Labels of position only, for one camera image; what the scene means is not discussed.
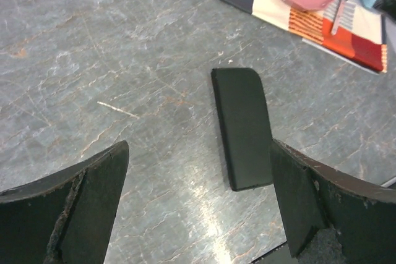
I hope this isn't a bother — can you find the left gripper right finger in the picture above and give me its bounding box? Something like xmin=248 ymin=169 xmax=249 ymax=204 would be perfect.
xmin=270 ymin=140 xmax=395 ymax=263

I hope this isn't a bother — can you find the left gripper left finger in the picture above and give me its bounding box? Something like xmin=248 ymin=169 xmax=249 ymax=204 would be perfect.
xmin=1 ymin=140 xmax=129 ymax=263

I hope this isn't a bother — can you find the black zipper tool case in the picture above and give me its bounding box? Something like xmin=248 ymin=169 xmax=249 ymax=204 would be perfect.
xmin=211 ymin=68 xmax=273 ymax=192

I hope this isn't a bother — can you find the pink handled knife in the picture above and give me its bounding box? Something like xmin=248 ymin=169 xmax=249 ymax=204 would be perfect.
xmin=330 ymin=0 xmax=356 ymax=36

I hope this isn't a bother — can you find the patchwork placemat cloth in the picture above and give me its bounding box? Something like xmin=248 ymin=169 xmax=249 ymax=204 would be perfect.
xmin=222 ymin=0 xmax=388 ymax=72

